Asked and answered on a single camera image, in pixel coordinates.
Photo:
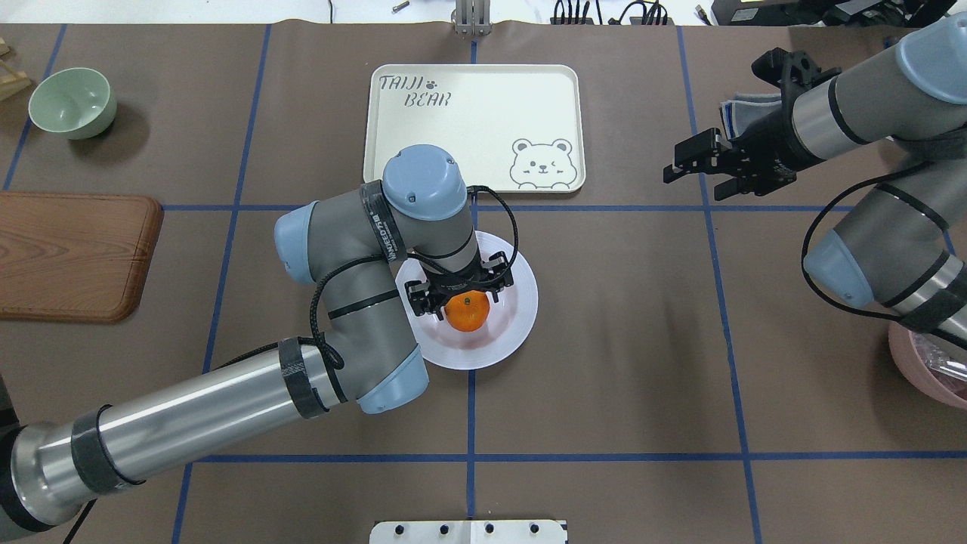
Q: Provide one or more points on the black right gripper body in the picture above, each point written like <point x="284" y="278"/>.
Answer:
<point x="772" y="153"/>

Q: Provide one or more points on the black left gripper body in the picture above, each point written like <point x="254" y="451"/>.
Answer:
<point x="454" y="282"/>

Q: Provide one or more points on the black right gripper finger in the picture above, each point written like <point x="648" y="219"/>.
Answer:
<point x="698" y="155"/>
<point x="732" y="187"/>

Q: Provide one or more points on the orange mandarin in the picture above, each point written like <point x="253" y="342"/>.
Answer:
<point x="467" y="312"/>

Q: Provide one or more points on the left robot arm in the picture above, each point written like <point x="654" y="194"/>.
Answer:
<point x="402" y="244"/>

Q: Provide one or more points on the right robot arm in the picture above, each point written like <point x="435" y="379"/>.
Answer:
<point x="877" y="249"/>

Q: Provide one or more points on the cream bear tray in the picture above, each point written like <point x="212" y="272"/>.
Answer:
<point x="516" y="128"/>

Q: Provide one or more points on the grey folded cloth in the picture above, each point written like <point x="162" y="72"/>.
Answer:
<point x="740" y="112"/>

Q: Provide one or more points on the clear plastic ice pieces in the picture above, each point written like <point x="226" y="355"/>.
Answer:
<point x="942" y="356"/>

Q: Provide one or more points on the pink bowl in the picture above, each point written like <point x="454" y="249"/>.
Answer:
<point x="946" y="390"/>

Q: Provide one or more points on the wooden cutting board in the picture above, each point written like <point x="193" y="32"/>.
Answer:
<point x="71" y="258"/>

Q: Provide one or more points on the green ceramic bowl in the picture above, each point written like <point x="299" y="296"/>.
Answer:
<point x="76" y="103"/>

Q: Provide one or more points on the wooden cup rack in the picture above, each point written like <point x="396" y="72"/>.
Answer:
<point x="12" y="81"/>

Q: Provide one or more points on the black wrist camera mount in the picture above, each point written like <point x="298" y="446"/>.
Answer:
<point x="791" y="72"/>

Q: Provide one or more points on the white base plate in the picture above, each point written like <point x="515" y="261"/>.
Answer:
<point x="471" y="531"/>

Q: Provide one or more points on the aluminium frame post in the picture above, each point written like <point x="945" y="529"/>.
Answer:
<point x="472" y="18"/>

